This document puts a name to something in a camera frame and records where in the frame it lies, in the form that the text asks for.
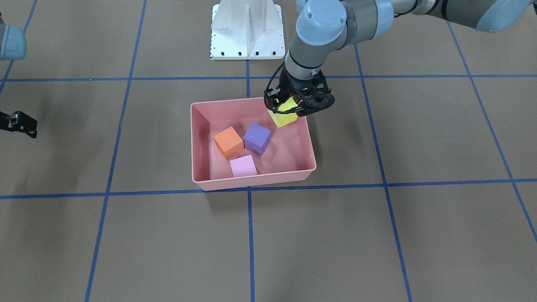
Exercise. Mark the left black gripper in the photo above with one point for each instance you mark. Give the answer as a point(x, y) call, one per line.
point(288, 84)

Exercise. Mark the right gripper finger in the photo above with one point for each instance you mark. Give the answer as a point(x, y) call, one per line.
point(19, 122)

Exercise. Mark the yellow foam block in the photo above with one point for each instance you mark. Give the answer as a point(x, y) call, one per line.
point(281, 120)

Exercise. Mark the purple foam block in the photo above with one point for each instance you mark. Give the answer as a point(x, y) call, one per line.
point(257, 138)

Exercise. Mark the orange foam block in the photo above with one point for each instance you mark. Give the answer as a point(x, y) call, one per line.
point(229, 143)

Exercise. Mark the pink foam block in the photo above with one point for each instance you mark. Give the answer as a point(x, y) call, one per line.
point(243, 166)

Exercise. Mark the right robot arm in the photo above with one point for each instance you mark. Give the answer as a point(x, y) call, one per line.
point(14, 47)

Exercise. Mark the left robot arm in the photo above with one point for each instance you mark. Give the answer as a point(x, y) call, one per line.
point(324, 26)

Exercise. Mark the pink plastic bin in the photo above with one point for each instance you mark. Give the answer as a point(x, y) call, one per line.
point(288, 156)

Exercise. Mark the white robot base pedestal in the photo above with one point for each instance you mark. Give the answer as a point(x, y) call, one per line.
point(247, 30)

